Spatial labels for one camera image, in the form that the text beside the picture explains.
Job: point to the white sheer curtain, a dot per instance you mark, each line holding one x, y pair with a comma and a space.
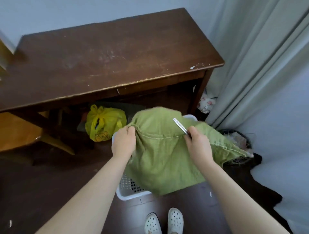
284, 144

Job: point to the dark brown wooden table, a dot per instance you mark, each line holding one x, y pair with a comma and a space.
108, 55

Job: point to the white plastic perforated basket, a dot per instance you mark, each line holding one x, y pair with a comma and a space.
130, 196

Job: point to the slim metal utility knife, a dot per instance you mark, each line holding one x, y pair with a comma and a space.
179, 126

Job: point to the person's right forearm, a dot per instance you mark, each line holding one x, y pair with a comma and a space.
241, 205

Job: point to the black trash bin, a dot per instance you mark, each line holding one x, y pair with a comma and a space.
225, 132

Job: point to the yellow plastic bag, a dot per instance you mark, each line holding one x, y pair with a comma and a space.
106, 120

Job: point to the light wooden chair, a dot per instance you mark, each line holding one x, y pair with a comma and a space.
19, 132

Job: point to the person's white shoe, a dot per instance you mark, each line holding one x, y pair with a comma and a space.
175, 220
152, 224

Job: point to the beige curtain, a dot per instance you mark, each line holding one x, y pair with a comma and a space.
253, 60

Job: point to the person's left white shoe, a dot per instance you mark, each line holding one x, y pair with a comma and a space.
152, 224

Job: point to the white red floral cloth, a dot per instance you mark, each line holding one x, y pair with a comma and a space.
205, 103

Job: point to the person's right hand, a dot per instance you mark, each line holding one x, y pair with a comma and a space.
200, 149

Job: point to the person's left forearm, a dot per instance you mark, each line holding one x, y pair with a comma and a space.
87, 200

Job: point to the green woven sack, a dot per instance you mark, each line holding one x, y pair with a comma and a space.
164, 159

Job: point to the person's left hand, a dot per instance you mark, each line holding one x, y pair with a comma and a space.
123, 144

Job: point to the person's right white shoe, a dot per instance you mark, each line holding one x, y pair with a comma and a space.
175, 220

